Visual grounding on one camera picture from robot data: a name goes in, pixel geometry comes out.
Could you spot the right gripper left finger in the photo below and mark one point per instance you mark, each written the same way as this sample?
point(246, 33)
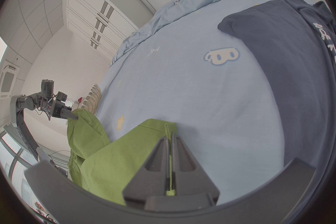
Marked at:
point(154, 178)

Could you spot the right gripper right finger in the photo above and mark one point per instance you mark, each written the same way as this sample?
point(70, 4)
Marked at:
point(189, 178)

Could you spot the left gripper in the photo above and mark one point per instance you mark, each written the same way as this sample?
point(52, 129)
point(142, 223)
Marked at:
point(56, 109)

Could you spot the green shorts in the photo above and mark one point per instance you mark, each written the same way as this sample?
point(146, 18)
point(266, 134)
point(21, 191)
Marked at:
point(112, 160)

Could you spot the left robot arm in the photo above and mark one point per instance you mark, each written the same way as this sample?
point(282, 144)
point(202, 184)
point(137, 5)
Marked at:
point(23, 123)

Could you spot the round woven basket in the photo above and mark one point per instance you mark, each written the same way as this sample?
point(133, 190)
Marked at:
point(92, 100)

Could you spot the bed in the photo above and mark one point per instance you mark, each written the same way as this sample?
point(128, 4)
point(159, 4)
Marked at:
point(199, 91)

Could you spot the dark blue garment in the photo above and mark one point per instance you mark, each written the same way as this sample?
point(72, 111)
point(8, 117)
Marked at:
point(291, 65)

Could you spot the dark printed garment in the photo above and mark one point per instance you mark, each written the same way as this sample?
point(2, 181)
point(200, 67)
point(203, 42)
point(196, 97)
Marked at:
point(319, 20)

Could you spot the ceiling air conditioner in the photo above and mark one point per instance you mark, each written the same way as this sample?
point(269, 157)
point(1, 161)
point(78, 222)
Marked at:
point(7, 78)

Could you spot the window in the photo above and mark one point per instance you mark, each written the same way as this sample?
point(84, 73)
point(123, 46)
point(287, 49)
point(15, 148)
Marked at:
point(15, 160)

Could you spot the white wardrobe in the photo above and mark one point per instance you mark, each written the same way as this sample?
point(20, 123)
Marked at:
point(94, 13)

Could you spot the pale blue quilt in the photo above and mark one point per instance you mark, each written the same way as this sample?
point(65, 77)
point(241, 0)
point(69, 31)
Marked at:
point(183, 5)

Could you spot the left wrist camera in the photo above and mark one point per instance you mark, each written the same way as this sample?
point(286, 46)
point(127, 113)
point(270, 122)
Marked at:
point(62, 97)

